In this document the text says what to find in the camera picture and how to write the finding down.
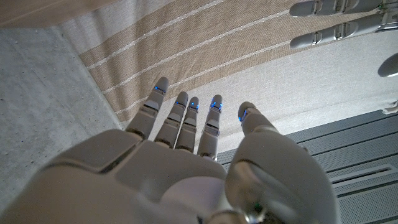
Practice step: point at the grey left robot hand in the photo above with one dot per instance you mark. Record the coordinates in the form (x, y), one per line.
(342, 31)

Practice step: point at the beige striped backdrop cloth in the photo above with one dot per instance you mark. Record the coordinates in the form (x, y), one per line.
(217, 40)

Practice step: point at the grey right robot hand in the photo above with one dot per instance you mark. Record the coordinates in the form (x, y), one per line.
(155, 174)

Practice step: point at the dark grey door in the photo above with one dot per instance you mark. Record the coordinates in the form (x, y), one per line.
(357, 155)

